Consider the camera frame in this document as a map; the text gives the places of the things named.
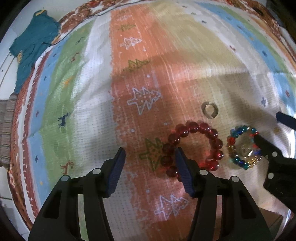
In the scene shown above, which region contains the dark red bead bracelet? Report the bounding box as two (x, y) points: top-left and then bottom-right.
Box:
(160, 120), (224, 182)

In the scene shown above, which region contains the multicolour glass bead bracelet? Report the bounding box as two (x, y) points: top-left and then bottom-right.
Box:
(226, 125), (263, 171)

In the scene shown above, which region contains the striped colourful bed cloth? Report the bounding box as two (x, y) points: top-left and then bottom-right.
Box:
(14, 0), (296, 241)

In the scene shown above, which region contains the striped grey folded blanket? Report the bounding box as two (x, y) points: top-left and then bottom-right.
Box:
(1, 94), (18, 170)

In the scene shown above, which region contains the teal blue shirt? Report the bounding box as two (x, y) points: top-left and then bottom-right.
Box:
(9, 9), (61, 94)

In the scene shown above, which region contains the small metal ring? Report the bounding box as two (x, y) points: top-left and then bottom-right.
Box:
(201, 100), (219, 120)

